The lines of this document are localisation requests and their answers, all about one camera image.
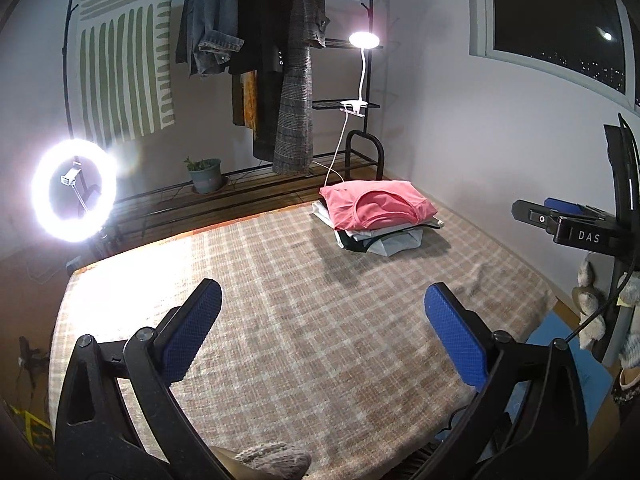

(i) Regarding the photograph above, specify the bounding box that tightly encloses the blue mat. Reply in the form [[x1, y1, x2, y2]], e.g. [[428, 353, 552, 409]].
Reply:
[[522, 310, 627, 428]]

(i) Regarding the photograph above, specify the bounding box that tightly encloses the dark hanging garment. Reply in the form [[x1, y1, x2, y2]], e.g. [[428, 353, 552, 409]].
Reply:
[[229, 0, 296, 162]]

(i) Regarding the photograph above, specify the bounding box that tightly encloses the orange hanging scarf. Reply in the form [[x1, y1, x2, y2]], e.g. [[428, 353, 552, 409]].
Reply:
[[231, 70, 259, 134]]

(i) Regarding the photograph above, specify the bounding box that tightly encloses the window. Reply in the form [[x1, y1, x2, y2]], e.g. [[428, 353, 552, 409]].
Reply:
[[466, 0, 640, 112]]

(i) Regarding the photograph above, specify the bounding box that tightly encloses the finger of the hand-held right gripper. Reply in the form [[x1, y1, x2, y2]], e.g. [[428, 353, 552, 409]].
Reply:
[[553, 216, 632, 262], [512, 198, 608, 235]]

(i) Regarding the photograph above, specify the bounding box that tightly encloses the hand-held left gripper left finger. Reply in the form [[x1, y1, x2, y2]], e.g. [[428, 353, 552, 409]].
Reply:
[[52, 278, 223, 480]]

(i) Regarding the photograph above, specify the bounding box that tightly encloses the black cable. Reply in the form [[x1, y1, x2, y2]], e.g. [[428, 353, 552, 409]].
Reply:
[[564, 270, 640, 347]]

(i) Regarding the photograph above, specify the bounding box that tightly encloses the black metal clothes rack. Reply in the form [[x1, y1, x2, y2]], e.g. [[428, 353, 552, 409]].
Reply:
[[62, 0, 387, 241]]

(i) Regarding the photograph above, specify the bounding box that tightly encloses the potted plant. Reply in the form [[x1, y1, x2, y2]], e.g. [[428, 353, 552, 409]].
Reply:
[[182, 156, 224, 195]]

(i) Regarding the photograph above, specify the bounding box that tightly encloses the ring light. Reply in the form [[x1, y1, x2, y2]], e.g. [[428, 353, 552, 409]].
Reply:
[[31, 138, 120, 242]]

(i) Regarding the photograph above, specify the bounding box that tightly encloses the green striped wall hanging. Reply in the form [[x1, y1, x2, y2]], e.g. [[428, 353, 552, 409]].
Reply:
[[77, 0, 179, 145]]

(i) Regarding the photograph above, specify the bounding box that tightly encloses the person's left hand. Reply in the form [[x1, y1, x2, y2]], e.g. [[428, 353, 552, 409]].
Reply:
[[233, 442, 312, 480]]

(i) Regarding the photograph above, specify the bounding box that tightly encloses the denim jacket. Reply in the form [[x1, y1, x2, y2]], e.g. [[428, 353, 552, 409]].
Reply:
[[175, 0, 247, 79]]

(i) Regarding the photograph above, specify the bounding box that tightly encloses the yellow green patterned mat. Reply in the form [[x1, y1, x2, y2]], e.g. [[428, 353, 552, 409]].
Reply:
[[12, 404, 55, 463]]

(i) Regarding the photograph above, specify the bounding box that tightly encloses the white clip lamp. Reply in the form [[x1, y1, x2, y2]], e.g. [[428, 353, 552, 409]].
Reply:
[[324, 31, 382, 187]]

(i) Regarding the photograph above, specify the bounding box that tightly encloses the person's right hand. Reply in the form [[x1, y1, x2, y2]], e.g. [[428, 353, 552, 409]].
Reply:
[[571, 260, 609, 352]]

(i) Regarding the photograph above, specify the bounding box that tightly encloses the dark folded garment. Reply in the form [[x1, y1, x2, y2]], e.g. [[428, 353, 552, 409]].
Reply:
[[336, 229, 401, 253]]

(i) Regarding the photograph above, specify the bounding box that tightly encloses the pale grey folded garment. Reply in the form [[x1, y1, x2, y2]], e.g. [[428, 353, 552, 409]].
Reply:
[[364, 227, 423, 259]]

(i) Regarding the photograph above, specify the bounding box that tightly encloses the pink shirt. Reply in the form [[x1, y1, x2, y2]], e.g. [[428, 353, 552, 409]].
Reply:
[[319, 180, 437, 232]]

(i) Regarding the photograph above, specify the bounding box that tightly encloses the person's right forearm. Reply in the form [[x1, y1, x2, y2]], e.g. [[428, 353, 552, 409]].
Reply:
[[611, 329, 640, 408]]

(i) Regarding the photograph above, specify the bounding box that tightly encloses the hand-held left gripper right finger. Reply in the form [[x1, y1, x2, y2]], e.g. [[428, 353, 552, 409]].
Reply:
[[410, 282, 589, 480]]

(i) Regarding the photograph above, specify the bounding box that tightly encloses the plaid coat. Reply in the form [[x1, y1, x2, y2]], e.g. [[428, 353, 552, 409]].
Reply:
[[271, 0, 332, 177]]

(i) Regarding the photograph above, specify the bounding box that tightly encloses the beige checked blanket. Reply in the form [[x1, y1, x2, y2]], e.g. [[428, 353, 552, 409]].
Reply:
[[50, 204, 559, 480]]

